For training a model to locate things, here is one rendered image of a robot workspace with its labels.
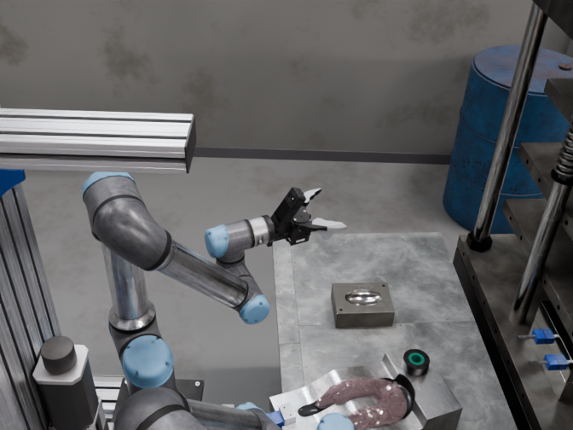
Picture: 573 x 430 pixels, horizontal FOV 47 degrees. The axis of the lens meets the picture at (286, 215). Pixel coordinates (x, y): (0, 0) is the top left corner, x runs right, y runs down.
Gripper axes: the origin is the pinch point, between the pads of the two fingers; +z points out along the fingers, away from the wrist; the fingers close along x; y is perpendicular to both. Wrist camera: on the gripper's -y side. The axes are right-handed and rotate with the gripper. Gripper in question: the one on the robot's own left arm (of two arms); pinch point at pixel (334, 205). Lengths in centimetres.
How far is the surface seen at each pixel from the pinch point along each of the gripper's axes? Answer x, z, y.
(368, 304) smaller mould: -6, 26, 62
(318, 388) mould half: 20, -7, 56
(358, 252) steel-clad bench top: -36, 40, 71
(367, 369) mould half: 20, 10, 56
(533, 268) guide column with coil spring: 14, 73, 39
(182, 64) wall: -249, 36, 112
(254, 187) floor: -186, 63, 172
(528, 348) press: 29, 70, 64
